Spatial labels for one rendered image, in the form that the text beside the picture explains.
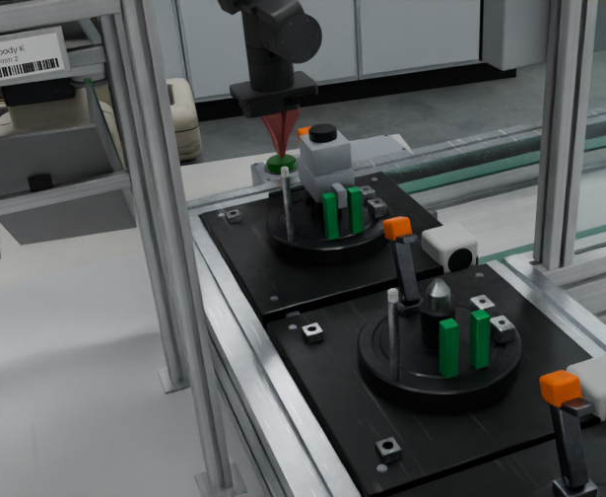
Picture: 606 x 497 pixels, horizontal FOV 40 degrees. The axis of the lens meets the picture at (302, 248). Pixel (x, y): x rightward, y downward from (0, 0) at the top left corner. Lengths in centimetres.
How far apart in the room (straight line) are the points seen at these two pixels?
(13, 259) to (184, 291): 61
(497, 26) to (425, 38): 330
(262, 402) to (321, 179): 26
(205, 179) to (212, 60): 257
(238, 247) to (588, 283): 38
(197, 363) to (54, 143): 22
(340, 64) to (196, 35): 68
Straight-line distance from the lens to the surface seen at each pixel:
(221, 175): 138
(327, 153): 88
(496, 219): 108
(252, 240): 95
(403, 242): 73
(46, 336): 106
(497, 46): 81
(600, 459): 68
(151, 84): 60
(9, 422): 95
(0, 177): 80
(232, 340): 81
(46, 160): 77
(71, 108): 158
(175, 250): 65
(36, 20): 58
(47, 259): 122
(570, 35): 80
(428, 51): 413
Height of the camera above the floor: 143
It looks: 30 degrees down
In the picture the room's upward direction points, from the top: 5 degrees counter-clockwise
